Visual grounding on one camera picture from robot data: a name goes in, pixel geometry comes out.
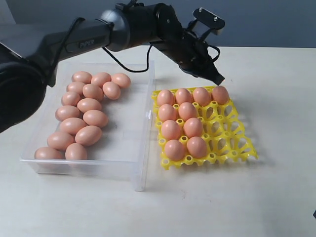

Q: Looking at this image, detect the clear plastic bin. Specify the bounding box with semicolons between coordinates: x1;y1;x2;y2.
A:
21;61;155;191

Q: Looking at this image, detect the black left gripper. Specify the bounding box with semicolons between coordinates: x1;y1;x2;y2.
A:
150;29;225;85

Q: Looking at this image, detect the black cable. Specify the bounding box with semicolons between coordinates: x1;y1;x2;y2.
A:
56;17;220;74

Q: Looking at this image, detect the brown egg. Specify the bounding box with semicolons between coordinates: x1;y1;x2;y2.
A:
187;136;207;158
193;87;211;106
164;139;185;161
47;131;75;151
178;102;197;121
111;73;131;88
90;72;111;88
65;143;87;161
183;118;203;138
158;104;178;122
211;86;230;105
82;84;104;101
55;105;80;121
34;147;64;170
175;88;193;105
59;118;87;135
157;89;175;106
161;120;181;140
75;125;102;146
72;71;92;84
61;91;81;107
66;81;85;96
83;110;109;128
102;81;121;100
77;98;102;113

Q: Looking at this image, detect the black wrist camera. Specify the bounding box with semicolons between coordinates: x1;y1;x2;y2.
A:
187;7;225;41

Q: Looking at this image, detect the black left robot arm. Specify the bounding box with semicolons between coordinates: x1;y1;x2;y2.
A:
0;0;225;131

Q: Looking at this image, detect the yellow plastic egg tray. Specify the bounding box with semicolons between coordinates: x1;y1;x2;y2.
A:
152;86;258;170

